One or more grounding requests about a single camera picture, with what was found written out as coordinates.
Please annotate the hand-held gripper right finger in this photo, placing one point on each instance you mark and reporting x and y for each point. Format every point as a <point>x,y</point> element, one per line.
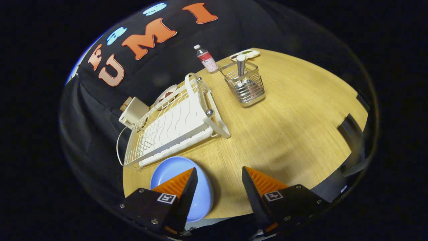
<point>255,201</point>

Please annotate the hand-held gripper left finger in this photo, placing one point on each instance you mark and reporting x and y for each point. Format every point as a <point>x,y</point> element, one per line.
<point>182,204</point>

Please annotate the blue plate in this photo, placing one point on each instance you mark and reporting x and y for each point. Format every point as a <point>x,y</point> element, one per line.
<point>204,194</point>

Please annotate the metal spoon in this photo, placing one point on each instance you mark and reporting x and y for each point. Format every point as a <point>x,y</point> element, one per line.
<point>240,63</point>

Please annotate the beige plate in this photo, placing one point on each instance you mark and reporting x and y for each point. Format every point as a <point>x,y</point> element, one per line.
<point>169,90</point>

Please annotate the white divided snack dish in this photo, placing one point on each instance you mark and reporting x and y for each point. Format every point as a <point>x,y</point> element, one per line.
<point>254,53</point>

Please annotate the white drain tray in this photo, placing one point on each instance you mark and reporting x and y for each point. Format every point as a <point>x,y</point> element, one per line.
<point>180,124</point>

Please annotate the cream toaster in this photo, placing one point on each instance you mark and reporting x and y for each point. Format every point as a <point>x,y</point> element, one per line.
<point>135,112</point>

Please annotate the black backdrop cloth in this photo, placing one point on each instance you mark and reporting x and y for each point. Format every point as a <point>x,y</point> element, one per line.
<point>100,140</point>

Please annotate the brown toast slice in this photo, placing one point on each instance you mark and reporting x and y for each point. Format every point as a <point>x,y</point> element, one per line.
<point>125,103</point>

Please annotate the clear bottle with red label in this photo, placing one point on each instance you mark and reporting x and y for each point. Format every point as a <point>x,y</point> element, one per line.
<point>208,62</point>

